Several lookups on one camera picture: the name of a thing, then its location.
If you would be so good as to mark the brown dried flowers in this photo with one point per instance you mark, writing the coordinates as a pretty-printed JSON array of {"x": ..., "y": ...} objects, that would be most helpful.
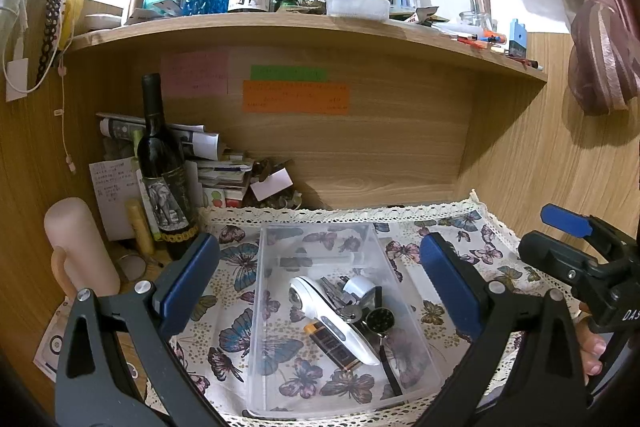
[{"x": 287, "y": 199}]

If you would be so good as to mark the printed paper sheet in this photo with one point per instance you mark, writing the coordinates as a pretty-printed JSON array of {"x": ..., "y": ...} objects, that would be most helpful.
[{"x": 47, "y": 347}]

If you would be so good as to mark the butterfly print tablecloth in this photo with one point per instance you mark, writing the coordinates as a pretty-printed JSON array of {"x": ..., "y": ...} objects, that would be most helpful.
[{"x": 235, "y": 267}]

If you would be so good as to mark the brown cardboard tube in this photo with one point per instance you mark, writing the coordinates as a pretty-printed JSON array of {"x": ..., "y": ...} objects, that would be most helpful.
[{"x": 137, "y": 2}]

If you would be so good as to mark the white card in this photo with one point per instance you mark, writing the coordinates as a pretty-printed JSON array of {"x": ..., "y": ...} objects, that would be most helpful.
[{"x": 271, "y": 184}]

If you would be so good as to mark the white hanging tag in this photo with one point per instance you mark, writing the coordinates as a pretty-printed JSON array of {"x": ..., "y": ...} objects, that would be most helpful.
[{"x": 17, "y": 81}]

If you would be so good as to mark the clear plastic container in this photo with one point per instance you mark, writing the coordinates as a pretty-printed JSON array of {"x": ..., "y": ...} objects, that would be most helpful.
[{"x": 280, "y": 387}]

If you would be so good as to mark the brown battery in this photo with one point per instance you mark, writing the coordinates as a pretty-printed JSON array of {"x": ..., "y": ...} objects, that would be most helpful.
[{"x": 332, "y": 349}]

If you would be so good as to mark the bunch of metal keys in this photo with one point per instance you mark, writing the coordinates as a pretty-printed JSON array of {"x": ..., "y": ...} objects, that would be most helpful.
[{"x": 335, "y": 292}]

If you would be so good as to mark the black lace headband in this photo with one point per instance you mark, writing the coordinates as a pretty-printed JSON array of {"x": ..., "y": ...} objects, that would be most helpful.
[{"x": 49, "y": 37}]

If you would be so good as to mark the silver round tape measure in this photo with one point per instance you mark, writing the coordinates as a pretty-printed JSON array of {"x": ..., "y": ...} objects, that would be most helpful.
[{"x": 365, "y": 289}]

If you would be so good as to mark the striped curtain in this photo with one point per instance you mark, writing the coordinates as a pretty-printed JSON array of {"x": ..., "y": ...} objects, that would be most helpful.
[{"x": 600, "y": 32}]

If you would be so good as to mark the white handwritten paper note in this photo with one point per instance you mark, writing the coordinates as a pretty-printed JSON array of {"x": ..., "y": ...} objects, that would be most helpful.
[{"x": 112, "y": 197}]

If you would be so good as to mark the orange sticky note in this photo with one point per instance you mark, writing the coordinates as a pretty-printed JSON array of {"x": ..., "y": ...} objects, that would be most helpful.
[{"x": 295, "y": 97}]

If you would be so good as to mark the clear lidded plastic box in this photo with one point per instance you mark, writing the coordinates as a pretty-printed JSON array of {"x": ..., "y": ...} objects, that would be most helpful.
[{"x": 357, "y": 7}]

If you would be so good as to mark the person's right hand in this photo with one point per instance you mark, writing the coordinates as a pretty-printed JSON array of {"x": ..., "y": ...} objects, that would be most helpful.
[{"x": 595, "y": 349}]

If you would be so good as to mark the green sticky note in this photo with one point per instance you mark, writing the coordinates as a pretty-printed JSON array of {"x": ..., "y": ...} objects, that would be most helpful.
[{"x": 287, "y": 73}]

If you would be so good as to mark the pile of papers and boxes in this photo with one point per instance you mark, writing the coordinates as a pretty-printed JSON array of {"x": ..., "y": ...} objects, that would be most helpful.
[{"x": 220, "y": 172}]

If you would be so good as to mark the wooden shelf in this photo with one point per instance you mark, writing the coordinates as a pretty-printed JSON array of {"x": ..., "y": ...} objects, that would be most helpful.
[{"x": 300, "y": 37}]

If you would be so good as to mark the blue plastic holder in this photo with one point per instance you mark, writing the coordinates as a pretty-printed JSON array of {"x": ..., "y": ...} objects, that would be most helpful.
[{"x": 518, "y": 38}]

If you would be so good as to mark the yellow stick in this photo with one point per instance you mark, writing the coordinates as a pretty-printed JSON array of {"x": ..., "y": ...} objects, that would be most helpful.
[{"x": 140, "y": 227}]

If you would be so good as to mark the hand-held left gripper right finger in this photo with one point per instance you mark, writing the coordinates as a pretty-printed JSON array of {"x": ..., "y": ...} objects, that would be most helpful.
[{"x": 450, "y": 287}]

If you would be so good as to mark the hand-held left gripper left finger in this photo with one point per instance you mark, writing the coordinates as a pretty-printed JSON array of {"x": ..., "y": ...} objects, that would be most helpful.
[{"x": 190, "y": 279}]

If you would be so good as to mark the dark wine bottle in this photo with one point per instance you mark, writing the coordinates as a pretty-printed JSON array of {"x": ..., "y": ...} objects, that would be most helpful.
[{"x": 160, "y": 187}]

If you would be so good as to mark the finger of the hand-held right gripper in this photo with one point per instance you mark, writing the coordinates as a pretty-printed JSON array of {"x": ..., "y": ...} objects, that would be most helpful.
[
  {"x": 565, "y": 217},
  {"x": 555, "y": 257}
]

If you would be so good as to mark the pink sticky note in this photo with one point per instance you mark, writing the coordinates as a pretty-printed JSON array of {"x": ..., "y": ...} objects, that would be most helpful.
[{"x": 195, "y": 73}]

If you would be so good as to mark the pale pink mug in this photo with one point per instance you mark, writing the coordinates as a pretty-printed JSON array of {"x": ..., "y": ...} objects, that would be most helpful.
[{"x": 75, "y": 247}]

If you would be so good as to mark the white handheld device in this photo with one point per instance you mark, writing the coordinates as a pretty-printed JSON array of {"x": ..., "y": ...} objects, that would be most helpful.
[{"x": 350, "y": 337}]

